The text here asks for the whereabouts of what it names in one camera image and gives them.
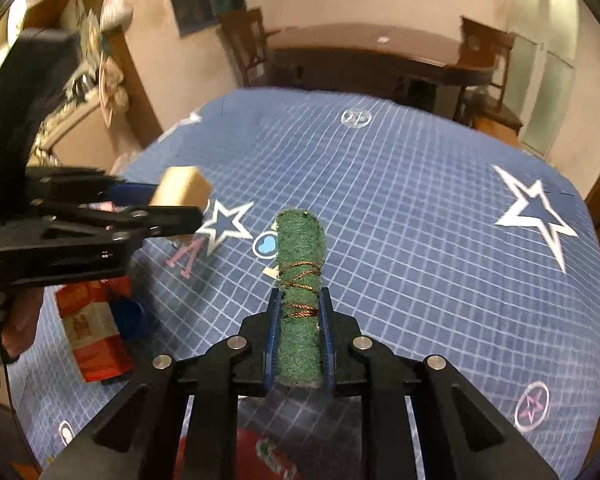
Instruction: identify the person's left hand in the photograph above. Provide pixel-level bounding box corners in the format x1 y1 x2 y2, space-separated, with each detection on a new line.
2 285 46 361

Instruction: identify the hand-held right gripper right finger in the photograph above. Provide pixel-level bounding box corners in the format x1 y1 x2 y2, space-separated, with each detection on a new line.
319 287 561 480

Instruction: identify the frosted glass door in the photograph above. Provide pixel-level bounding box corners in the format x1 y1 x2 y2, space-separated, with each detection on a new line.
507 0 582 162

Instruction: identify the blue star-printed tablecloth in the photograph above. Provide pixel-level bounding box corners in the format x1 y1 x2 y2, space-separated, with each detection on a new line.
7 87 600 480

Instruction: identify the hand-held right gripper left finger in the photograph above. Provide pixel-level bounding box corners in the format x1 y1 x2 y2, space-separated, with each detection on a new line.
40 287 284 480

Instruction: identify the red plastic packet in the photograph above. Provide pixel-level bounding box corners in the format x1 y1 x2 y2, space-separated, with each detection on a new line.
100 277 132 307

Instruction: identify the hanging white plastic bag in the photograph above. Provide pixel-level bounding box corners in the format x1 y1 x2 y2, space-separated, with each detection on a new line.
100 0 133 31

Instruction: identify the red white cigarette box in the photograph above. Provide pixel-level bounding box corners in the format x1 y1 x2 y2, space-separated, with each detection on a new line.
55 281 134 384

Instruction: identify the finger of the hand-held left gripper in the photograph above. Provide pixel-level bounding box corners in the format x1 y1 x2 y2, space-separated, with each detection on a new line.
27 166 158 211
30 204 204 240

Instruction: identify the dark wooden chair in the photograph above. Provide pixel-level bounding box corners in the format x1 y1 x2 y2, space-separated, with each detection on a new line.
451 15 524 134
217 7 272 89

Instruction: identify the green turf roll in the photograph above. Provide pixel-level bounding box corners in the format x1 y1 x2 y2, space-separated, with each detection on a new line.
274 208 327 389

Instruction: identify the red apple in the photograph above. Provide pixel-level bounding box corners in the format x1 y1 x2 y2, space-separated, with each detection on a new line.
174 429 301 480

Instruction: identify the hanging beige cloth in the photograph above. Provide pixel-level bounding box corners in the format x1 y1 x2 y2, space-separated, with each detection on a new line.
98 55 131 122

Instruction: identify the dark wooden dining table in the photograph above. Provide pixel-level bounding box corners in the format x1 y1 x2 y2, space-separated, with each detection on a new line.
266 22 499 107

